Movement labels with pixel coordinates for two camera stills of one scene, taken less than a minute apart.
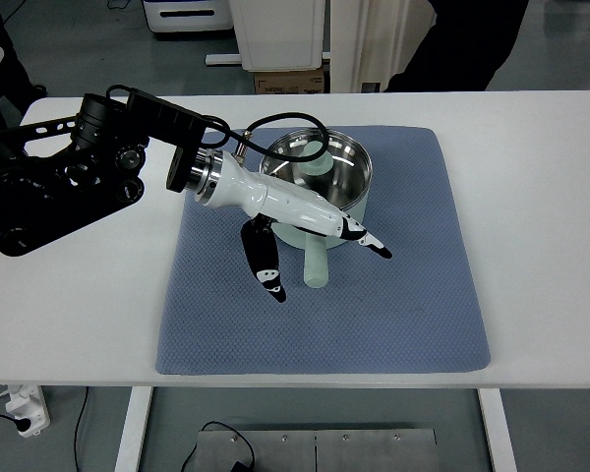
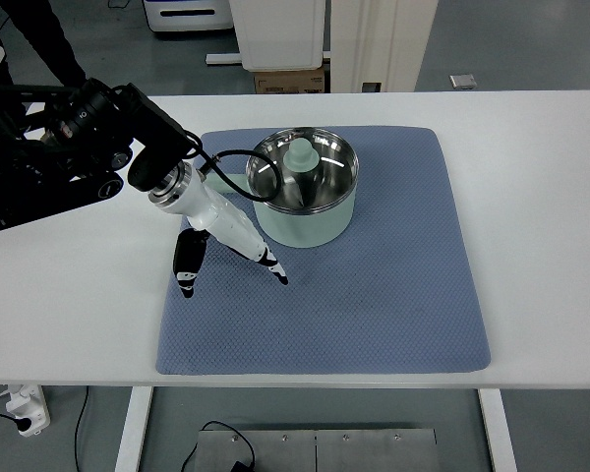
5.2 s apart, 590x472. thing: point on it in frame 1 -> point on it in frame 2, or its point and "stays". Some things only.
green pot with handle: x=317 y=244 -> x=302 y=182
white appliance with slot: x=189 y=15 stays
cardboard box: x=289 y=82 stays
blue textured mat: x=419 y=309 stays
